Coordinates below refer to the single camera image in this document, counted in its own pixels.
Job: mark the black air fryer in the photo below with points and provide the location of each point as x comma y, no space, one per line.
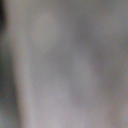
66,66

